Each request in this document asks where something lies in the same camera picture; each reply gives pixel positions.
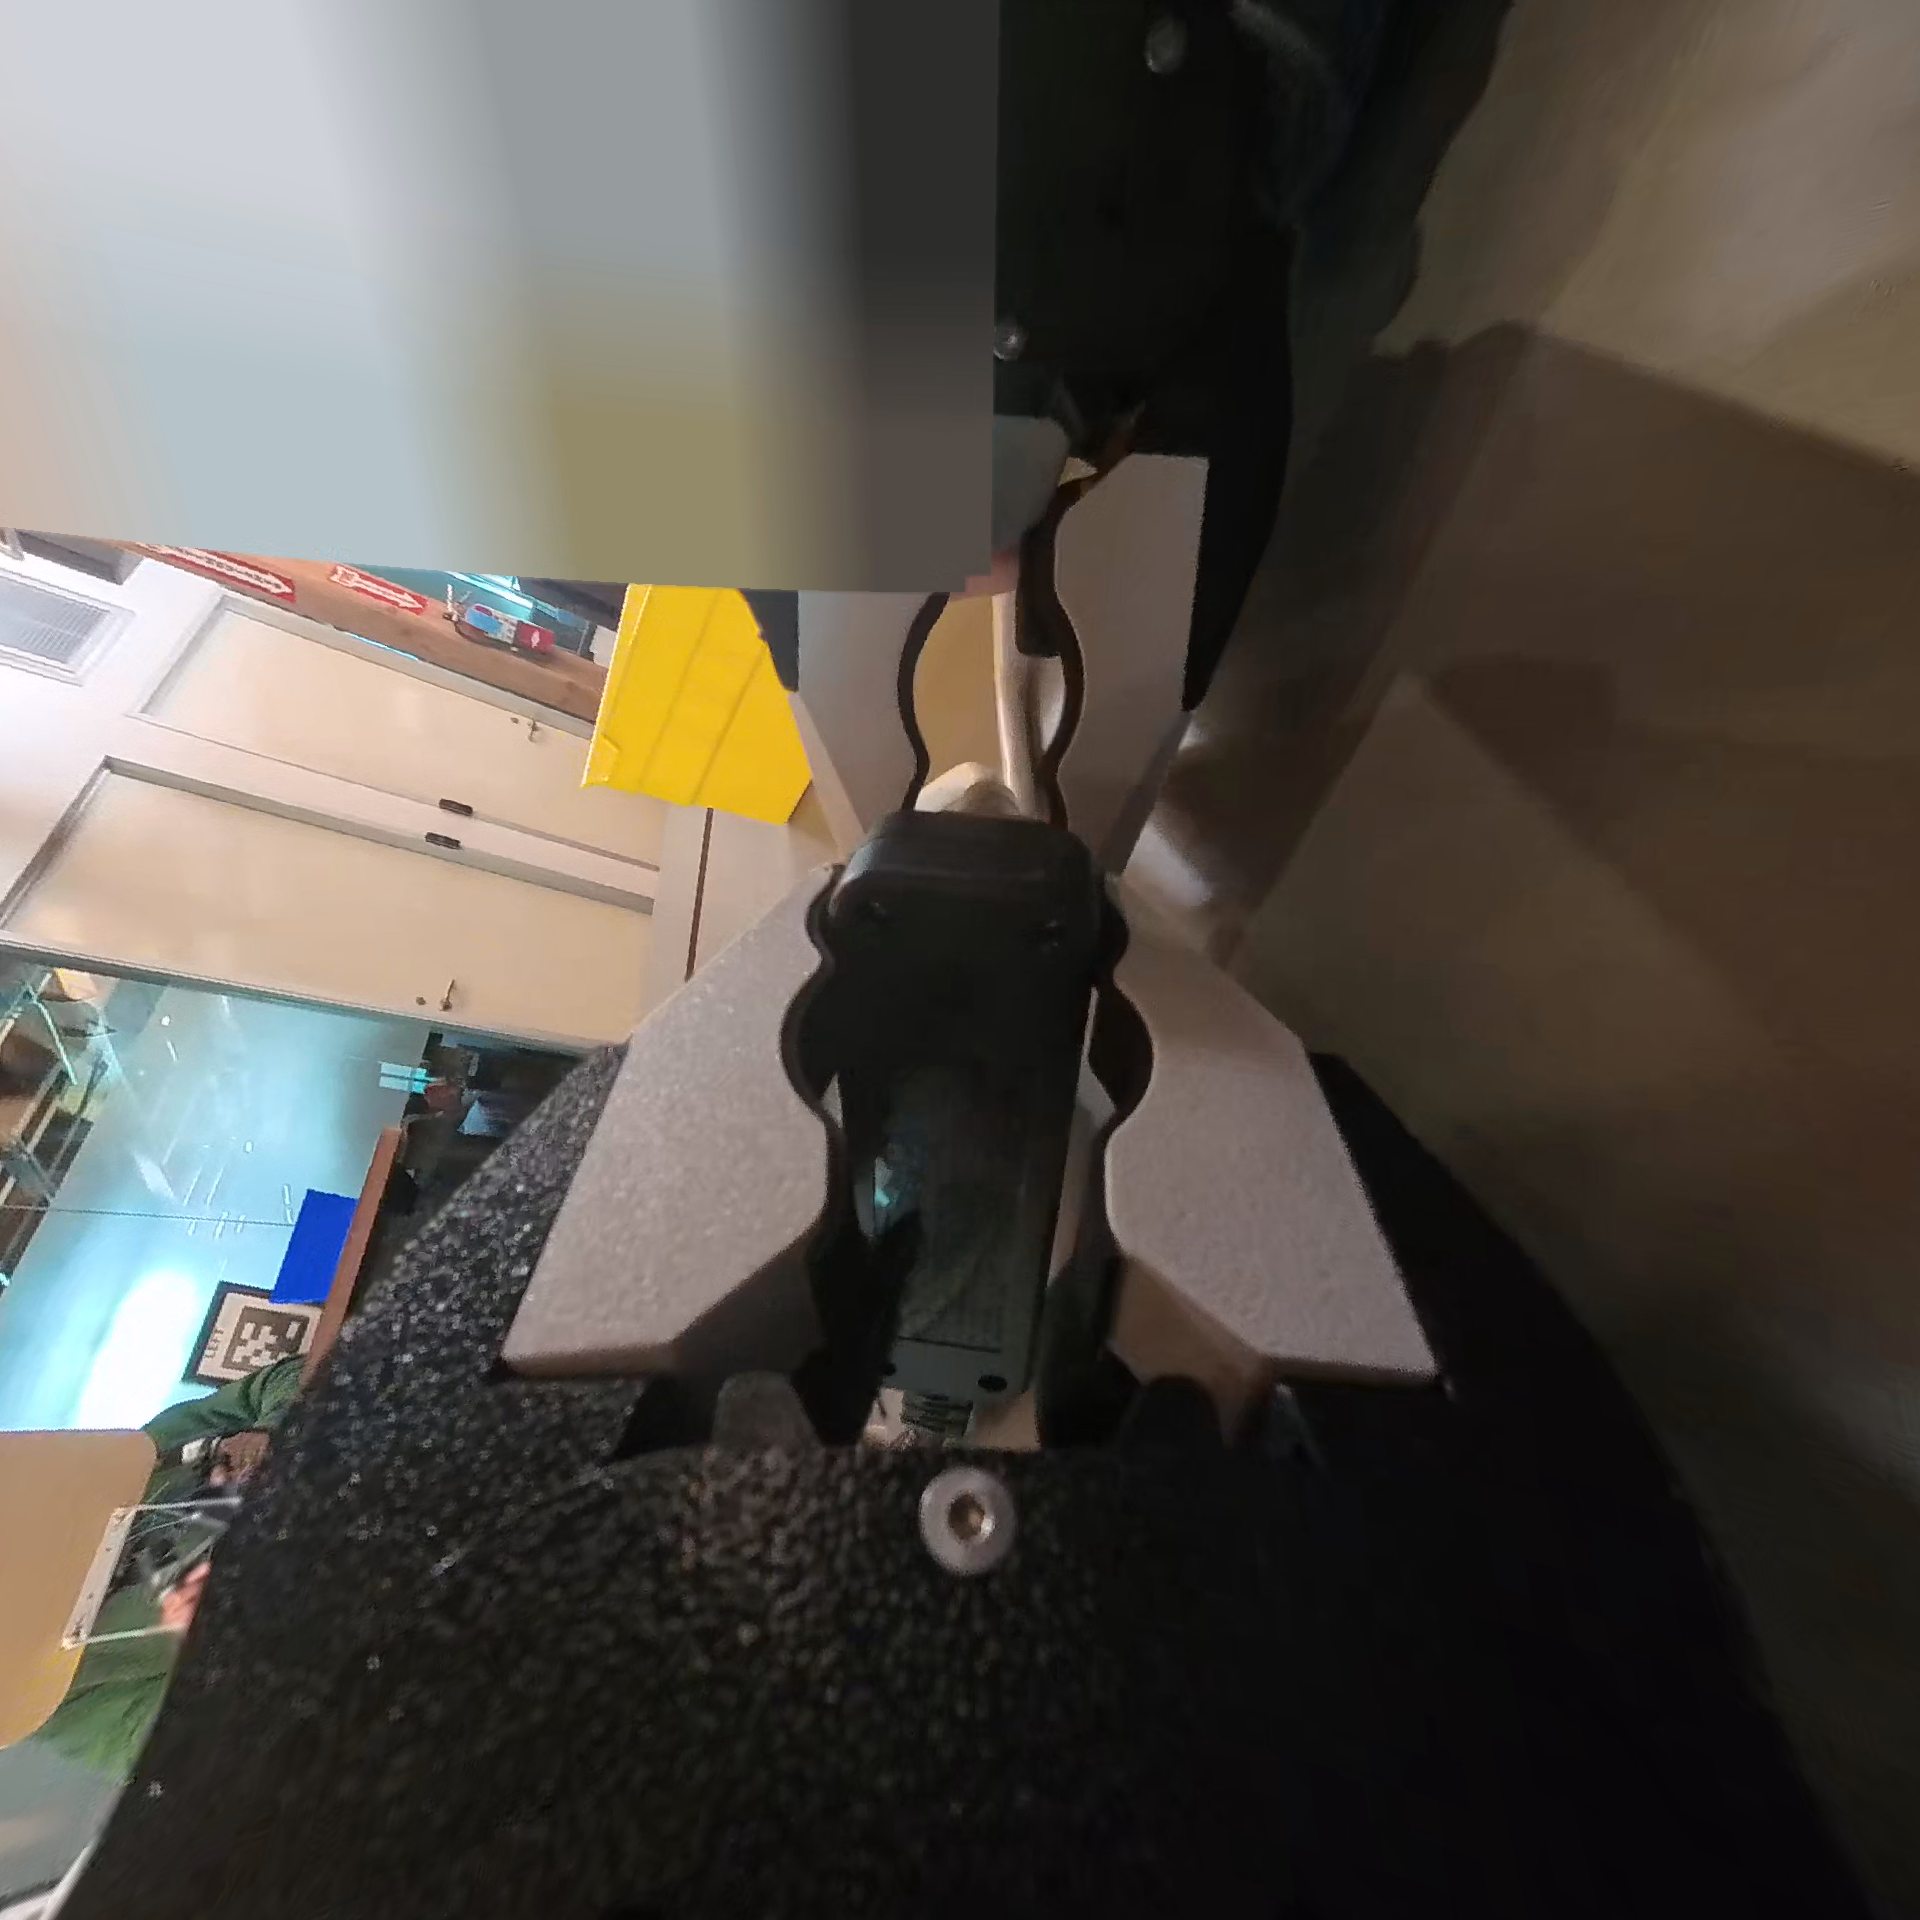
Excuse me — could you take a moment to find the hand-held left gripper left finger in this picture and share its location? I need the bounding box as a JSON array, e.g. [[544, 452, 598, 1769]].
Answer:
[[497, 862, 901, 1442]]

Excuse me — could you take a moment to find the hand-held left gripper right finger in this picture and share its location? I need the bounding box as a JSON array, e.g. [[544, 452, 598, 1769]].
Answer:
[[1034, 882, 1446, 1440]]

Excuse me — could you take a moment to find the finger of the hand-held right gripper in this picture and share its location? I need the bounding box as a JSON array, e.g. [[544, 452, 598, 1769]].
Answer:
[[1011, 450, 1213, 881], [792, 588, 953, 855]]

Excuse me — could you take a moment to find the black power strip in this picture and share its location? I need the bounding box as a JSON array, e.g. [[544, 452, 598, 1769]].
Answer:
[[822, 811, 1103, 1399]]

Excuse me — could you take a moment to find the yellow plastic bin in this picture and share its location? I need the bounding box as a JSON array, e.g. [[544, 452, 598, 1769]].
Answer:
[[582, 585, 815, 825]]

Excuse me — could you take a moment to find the framed tag picture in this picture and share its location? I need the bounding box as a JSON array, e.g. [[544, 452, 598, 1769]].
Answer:
[[181, 1283, 324, 1386]]

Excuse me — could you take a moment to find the cream door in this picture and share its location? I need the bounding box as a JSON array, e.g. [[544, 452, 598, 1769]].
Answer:
[[133, 593, 670, 864], [0, 757, 662, 1044]]

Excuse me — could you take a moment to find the glass partition window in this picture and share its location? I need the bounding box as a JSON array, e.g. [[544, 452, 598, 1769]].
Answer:
[[0, 961, 587, 1429]]

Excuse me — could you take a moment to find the bare plywood board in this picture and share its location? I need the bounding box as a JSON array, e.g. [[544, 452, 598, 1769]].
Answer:
[[0, 1429, 160, 1751]]

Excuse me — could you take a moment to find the white power cable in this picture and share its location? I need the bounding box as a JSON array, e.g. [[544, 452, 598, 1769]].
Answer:
[[990, 601, 1073, 821]]

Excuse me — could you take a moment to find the wall air vent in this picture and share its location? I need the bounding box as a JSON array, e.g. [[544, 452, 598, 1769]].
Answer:
[[0, 567, 129, 685]]

